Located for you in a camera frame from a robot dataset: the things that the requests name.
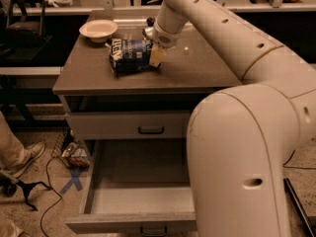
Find black cable left floor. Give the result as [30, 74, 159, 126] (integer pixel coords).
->
[39, 156, 67, 237]

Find white bowl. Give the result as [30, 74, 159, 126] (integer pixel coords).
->
[79, 20, 118, 43]

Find open grey lower drawer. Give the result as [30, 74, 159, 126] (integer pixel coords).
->
[66, 138, 197, 237]

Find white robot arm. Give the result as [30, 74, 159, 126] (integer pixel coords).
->
[153, 0, 316, 237]

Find blue tape cross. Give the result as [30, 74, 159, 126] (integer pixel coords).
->
[60, 169, 83, 195]

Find black bar on floor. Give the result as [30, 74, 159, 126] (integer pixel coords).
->
[283, 178, 316, 237]

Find wire basket with snacks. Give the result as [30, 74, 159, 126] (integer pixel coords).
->
[51, 128, 90, 169]

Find closed grey upper drawer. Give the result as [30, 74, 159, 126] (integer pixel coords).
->
[66, 111, 190, 140]

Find black stand base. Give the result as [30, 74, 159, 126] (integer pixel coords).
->
[0, 170, 50, 211]

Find person leg beige trousers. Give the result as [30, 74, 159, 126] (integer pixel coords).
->
[0, 112, 30, 176]

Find blue chip bag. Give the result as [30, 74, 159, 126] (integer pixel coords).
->
[109, 39, 155, 73]

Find grey sneaker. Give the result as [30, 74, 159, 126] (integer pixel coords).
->
[11, 141, 45, 178]

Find silver blue soda can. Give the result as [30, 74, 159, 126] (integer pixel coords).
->
[142, 27, 153, 40]

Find black chair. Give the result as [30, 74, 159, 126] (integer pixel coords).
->
[6, 0, 46, 46]

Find black floor cable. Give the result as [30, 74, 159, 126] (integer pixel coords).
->
[282, 150, 316, 170]

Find black remote control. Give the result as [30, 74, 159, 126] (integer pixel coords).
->
[146, 17, 155, 27]

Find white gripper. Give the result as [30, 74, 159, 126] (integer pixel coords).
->
[149, 21, 181, 67]

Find grey drawer cabinet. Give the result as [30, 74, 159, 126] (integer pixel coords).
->
[53, 24, 241, 153]

